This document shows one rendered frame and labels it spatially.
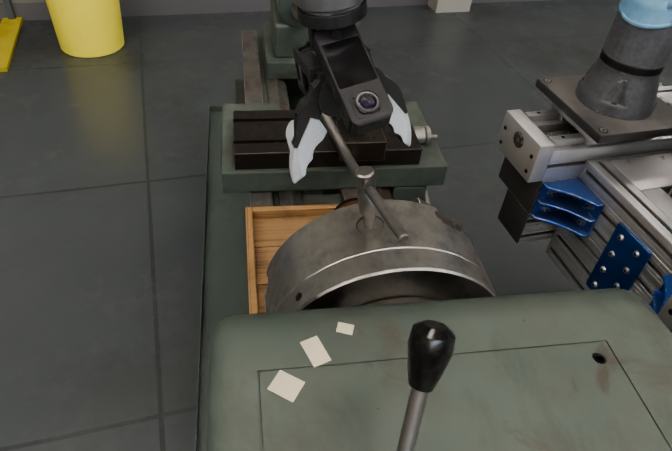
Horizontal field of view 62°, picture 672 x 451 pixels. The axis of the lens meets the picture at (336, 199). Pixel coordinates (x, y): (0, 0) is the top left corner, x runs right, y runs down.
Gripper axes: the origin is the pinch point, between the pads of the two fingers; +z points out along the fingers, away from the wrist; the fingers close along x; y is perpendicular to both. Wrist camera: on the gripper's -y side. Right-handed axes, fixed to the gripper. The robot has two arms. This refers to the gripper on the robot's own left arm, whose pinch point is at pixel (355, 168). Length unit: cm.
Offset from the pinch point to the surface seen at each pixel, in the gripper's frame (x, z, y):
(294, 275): 10.7, 10.2, -3.9
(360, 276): 4.4, 6.6, -10.5
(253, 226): 11, 38, 38
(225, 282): 21, 71, 55
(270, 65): -11, 37, 101
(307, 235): 7.3, 8.5, 0.3
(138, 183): 47, 116, 175
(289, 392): 16.3, 2.1, -23.5
